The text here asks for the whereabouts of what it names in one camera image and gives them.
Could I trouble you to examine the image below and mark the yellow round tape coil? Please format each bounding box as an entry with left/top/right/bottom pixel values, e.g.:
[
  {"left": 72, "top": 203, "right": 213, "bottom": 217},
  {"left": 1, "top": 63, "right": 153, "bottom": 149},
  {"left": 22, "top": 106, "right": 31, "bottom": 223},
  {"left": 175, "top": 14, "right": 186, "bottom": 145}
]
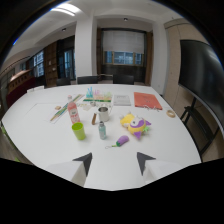
[{"left": 166, "top": 109, "right": 177, "bottom": 119}]

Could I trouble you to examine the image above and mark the green plastic cup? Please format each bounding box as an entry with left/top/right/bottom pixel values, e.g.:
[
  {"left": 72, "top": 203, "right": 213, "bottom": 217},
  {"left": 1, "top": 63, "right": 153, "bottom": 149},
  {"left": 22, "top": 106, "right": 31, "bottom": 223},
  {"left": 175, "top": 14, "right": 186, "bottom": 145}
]
[{"left": 71, "top": 122, "right": 87, "bottom": 141}]

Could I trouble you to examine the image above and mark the yellow purple plush toy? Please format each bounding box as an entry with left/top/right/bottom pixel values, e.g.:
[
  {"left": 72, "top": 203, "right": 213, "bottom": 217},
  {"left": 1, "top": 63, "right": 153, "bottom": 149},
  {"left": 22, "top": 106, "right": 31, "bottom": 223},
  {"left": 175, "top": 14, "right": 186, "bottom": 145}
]
[{"left": 119, "top": 112, "right": 152, "bottom": 141}]

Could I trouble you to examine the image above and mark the small teal spray bottle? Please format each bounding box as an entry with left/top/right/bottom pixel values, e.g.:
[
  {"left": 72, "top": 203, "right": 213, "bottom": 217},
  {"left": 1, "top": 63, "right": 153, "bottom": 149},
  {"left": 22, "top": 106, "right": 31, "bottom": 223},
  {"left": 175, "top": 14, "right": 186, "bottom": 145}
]
[{"left": 98, "top": 120, "right": 108, "bottom": 141}]

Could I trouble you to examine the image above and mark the pink drink bottle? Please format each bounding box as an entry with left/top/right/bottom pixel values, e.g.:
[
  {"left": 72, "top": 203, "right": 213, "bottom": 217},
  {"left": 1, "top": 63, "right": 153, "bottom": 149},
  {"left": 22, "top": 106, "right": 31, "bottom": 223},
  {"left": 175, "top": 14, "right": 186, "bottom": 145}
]
[{"left": 66, "top": 94, "right": 81, "bottom": 125}]

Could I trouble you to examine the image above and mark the black screen stand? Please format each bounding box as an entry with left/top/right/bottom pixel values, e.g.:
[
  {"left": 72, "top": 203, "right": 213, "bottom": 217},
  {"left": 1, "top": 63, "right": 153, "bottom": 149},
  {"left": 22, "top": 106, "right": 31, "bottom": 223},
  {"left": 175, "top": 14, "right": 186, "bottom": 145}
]
[{"left": 180, "top": 96, "right": 220, "bottom": 163}]

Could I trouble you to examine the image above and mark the long green yellow ruler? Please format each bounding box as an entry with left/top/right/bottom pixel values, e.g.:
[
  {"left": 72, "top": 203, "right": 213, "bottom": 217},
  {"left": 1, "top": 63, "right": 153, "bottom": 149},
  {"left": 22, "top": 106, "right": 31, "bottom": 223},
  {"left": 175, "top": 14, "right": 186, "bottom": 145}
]
[{"left": 49, "top": 93, "right": 85, "bottom": 123}]

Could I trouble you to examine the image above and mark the white booklet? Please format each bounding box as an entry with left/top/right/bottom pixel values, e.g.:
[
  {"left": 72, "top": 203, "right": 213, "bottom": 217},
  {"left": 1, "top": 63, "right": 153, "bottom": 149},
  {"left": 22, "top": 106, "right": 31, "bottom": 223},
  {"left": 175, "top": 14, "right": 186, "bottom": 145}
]
[{"left": 112, "top": 94, "right": 132, "bottom": 107}]

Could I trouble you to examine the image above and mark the colourful toy block set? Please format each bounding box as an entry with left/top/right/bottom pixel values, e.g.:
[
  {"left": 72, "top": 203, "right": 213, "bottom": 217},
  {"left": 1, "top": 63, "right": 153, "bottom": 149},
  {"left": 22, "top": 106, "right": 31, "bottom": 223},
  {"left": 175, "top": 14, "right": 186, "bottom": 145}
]
[{"left": 82, "top": 86, "right": 113, "bottom": 103}]

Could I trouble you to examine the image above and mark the black office chair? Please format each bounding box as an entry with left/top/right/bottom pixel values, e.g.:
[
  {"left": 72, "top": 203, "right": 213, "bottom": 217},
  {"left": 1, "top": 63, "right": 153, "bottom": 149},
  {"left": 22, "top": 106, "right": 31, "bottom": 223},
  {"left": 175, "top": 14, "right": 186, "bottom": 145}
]
[
  {"left": 55, "top": 77, "right": 72, "bottom": 87},
  {"left": 76, "top": 75, "right": 100, "bottom": 85}
]

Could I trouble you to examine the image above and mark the large black display screen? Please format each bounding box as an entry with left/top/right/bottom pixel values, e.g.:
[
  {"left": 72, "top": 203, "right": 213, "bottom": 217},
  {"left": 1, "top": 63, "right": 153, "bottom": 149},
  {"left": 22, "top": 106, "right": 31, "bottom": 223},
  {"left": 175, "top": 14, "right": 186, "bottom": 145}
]
[{"left": 178, "top": 39, "right": 224, "bottom": 128}]

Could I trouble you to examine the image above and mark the purple eggplant keychain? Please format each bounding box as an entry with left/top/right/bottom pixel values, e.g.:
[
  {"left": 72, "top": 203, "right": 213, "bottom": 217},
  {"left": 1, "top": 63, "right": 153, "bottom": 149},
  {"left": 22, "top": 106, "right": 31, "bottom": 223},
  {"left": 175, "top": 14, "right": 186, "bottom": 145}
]
[{"left": 105, "top": 134, "right": 130, "bottom": 150}]

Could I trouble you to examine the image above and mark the metal mug with wooden handle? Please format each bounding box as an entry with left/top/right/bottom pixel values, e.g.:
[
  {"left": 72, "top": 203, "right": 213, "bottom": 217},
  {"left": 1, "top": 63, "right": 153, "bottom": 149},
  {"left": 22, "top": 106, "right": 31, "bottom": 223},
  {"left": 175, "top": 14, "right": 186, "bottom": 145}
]
[{"left": 91, "top": 105, "right": 114, "bottom": 126}]

